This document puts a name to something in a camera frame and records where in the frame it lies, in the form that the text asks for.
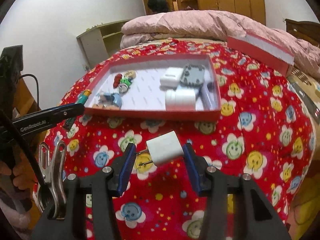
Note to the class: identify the white cylindrical container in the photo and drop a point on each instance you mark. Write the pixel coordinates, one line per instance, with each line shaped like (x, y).
(180, 100)

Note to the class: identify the grey plastic cover plate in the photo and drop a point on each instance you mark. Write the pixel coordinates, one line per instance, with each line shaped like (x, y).
(193, 75)

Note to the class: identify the pink folded quilt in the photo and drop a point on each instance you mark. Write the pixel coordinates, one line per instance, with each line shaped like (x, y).
(216, 25)

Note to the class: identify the red shallow box tray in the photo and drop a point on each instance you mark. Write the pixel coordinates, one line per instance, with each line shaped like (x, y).
(146, 97)

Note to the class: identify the green hat figurine keychain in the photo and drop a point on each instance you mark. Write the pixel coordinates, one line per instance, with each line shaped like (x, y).
(124, 85)

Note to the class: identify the green wooden shelf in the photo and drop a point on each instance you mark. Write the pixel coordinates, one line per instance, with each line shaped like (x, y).
(100, 42)

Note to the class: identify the red box lid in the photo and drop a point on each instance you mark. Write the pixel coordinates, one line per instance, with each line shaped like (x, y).
(263, 50)

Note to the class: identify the white earbuds case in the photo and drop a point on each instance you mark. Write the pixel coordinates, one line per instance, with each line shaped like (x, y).
(171, 77)

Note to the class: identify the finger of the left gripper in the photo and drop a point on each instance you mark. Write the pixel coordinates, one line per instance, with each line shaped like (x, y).
(41, 121)

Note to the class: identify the red smiley flower blanket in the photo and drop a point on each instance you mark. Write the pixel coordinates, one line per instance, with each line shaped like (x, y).
(263, 129)

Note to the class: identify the teal printed lighter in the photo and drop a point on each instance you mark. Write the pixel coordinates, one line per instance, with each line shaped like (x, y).
(76, 109)

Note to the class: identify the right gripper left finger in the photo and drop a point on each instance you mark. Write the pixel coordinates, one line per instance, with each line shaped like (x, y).
(110, 181)

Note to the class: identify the round wooden chess piece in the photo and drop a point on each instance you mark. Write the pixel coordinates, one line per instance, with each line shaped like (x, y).
(130, 74)

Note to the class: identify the white usb wall charger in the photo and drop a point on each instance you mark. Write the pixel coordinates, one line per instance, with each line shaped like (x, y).
(162, 149)

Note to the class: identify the blue curved figurine toy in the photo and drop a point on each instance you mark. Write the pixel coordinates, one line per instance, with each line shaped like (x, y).
(108, 101)

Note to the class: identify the purple grey handle object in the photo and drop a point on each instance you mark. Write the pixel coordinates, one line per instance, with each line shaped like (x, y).
(208, 95)

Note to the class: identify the dark wooden headboard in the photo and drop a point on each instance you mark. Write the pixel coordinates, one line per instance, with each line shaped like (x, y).
(306, 30)

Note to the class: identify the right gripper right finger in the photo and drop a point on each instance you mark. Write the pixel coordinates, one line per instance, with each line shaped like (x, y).
(254, 215)

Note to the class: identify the metal spring clip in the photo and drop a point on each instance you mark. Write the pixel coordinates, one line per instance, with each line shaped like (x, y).
(51, 167)

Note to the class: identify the small red figurine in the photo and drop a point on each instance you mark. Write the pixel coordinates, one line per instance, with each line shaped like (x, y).
(117, 80)

